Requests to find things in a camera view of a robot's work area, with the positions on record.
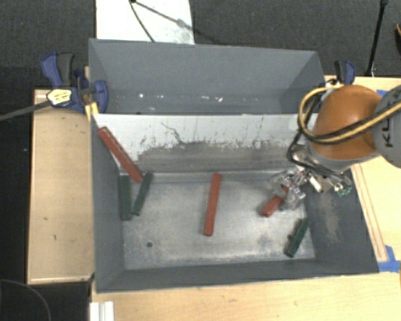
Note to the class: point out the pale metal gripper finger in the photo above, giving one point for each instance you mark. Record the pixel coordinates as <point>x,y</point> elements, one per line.
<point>295,196</point>
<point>282,180</point>

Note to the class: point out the red-brown block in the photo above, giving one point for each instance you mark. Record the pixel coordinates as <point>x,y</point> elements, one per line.
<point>271,206</point>
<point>120,154</point>
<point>212,206</point>

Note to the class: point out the dark green flat block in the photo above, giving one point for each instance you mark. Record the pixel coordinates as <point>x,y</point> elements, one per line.
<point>297,237</point>
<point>142,194</point>
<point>125,197</point>

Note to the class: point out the grey metal bin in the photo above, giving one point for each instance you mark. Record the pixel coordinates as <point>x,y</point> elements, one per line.
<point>187,79</point>

